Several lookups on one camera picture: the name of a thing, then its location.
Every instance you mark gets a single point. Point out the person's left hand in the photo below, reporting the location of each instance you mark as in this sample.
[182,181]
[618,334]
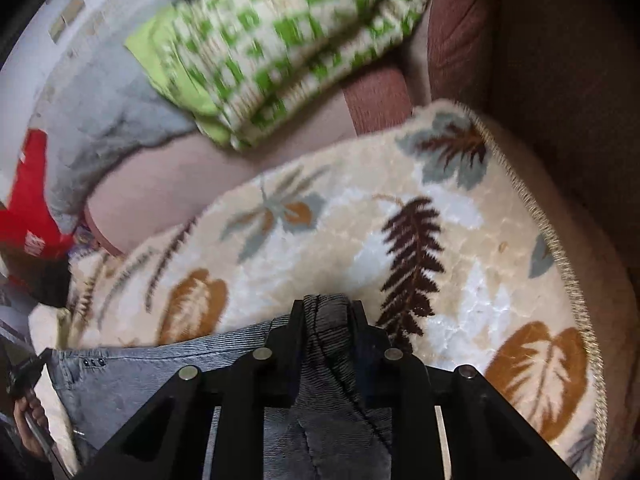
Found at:
[32,425]

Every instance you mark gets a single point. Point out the red and white shopping bag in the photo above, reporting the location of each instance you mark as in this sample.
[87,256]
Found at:
[30,195]

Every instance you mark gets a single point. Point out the leaf print blanket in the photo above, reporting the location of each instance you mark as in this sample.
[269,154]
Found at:
[350,185]

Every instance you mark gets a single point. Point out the dark cloth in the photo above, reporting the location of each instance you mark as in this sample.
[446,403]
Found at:
[35,280]

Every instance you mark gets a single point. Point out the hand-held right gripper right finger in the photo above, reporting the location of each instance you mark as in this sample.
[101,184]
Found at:
[371,360]

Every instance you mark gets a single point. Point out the cream printed pillow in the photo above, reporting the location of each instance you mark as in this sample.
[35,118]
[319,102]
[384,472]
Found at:
[50,330]

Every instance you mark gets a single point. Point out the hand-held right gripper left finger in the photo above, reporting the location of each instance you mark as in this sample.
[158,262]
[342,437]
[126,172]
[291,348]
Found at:
[291,342]

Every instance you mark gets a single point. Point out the grey quilted pillow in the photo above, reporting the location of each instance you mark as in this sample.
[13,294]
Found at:
[115,125]

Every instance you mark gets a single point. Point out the grey denim pants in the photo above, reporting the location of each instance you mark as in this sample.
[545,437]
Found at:
[327,420]

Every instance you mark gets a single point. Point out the colourful small packets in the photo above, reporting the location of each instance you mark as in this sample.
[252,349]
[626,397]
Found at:
[85,237]

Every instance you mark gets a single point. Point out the pink-brown sofa cushion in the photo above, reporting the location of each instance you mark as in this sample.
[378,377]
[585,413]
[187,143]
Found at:
[200,170]

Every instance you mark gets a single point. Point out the green checked cloth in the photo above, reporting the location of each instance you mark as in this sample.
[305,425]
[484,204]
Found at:
[280,50]

